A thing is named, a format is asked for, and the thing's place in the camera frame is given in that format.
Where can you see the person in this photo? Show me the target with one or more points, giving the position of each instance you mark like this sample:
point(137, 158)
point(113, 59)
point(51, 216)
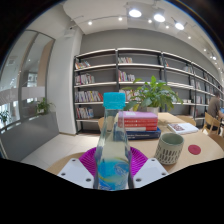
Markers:
point(214, 106)

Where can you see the green potted plant white pot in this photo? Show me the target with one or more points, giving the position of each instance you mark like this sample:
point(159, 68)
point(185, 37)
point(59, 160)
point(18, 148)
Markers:
point(156, 95)

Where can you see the flat round red coaster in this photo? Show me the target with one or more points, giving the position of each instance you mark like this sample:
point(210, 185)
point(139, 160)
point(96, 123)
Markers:
point(194, 149)

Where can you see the clear drink bottle teal cap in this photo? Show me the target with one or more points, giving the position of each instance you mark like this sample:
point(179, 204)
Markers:
point(113, 160)

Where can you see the slatted wooden chairs group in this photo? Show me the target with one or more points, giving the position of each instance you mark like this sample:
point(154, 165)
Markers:
point(210, 122)

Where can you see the small potted plant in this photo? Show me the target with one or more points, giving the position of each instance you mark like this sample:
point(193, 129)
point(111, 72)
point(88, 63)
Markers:
point(4, 116)
point(43, 106)

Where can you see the ceiling lights group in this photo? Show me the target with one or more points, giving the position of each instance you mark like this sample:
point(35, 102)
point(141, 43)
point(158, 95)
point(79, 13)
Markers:
point(135, 13)

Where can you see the pink book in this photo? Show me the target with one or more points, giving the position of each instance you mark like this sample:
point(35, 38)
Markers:
point(138, 115)

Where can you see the green patterned ceramic mug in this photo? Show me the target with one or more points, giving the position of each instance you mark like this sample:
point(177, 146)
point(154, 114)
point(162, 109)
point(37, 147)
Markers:
point(168, 150)

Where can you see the red book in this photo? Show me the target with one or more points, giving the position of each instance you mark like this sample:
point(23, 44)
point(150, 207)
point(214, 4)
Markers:
point(140, 124)

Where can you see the grey bookshelf unit with books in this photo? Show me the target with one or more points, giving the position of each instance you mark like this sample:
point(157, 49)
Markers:
point(100, 75)

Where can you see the round-backed wooden chair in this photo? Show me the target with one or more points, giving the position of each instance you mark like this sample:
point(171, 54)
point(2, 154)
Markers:
point(217, 140)
point(101, 124)
point(187, 119)
point(61, 163)

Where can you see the white book with patterned cover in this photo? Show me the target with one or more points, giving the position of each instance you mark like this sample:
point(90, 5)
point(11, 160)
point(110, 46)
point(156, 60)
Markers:
point(183, 128)

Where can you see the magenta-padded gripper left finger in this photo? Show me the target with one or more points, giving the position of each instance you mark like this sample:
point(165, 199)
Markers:
point(73, 171)

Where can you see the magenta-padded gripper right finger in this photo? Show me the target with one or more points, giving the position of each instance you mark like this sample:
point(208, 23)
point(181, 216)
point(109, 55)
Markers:
point(150, 170)

